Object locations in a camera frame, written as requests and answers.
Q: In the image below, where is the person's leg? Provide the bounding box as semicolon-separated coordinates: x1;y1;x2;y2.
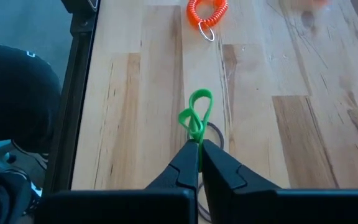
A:
0;39;62;156

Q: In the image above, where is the person's foot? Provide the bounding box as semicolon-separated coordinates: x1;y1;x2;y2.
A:
0;170;44;224

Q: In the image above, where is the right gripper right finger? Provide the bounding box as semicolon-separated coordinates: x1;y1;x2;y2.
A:
201;139;358;224

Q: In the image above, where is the black aluminium table frame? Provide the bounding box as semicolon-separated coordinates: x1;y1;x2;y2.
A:
41;0;101;192

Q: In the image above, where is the orange coil wristband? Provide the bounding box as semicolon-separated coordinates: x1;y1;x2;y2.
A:
186;0;229;42

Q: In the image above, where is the green rubber band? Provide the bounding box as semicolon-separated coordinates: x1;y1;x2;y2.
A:
178;88;214;172

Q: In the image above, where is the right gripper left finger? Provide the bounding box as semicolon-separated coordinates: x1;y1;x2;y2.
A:
34;138;201;224

